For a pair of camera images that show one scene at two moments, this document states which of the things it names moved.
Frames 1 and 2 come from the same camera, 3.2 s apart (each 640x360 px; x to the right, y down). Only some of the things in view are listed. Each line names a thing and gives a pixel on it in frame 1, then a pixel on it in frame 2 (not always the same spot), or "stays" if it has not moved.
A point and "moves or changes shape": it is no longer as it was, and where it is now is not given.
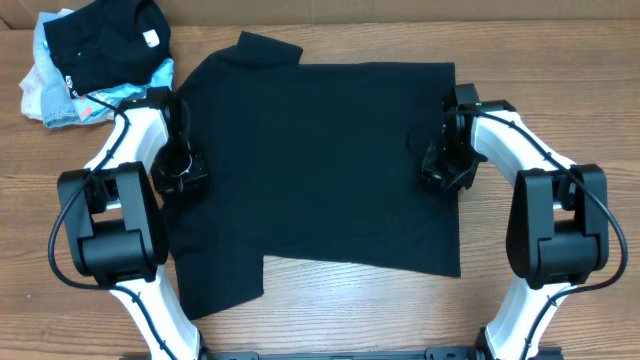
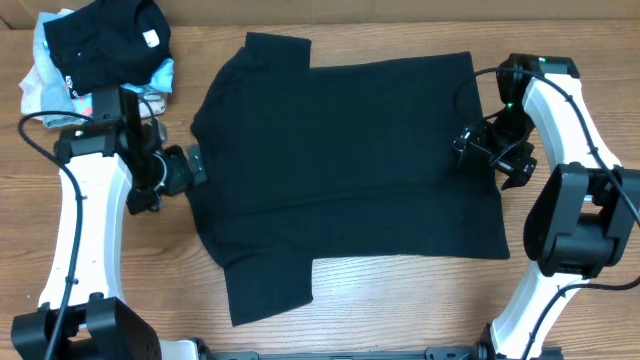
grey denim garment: x=58 y=106 stays
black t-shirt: x=309 y=162 moves or changes shape
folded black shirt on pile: x=109 y=44 stays
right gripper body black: x=445 y=170 → x=470 y=145
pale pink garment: x=31 y=86 stays
